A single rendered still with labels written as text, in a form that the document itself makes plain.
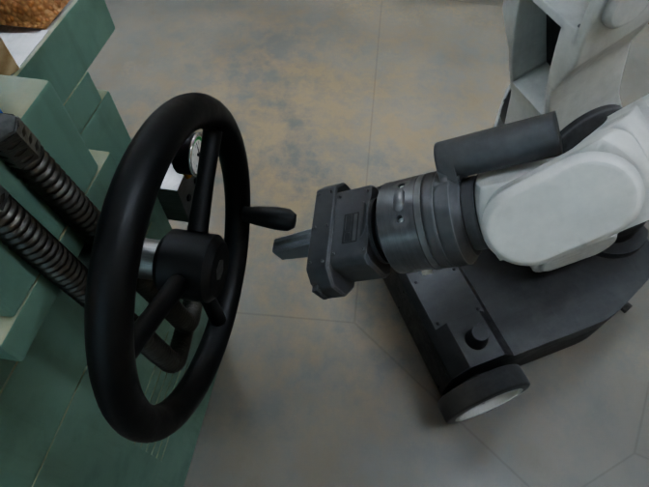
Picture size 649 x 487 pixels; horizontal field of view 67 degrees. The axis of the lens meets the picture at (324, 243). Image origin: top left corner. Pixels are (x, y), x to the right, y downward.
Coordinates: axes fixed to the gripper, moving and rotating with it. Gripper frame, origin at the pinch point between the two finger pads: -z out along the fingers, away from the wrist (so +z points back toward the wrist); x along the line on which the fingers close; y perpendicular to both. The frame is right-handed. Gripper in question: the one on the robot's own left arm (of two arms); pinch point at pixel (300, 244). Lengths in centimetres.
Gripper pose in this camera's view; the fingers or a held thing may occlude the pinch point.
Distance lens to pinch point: 52.0
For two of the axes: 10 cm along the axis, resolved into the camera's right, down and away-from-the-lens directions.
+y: -5.1, -4.4, -7.4
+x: 1.1, -8.8, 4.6
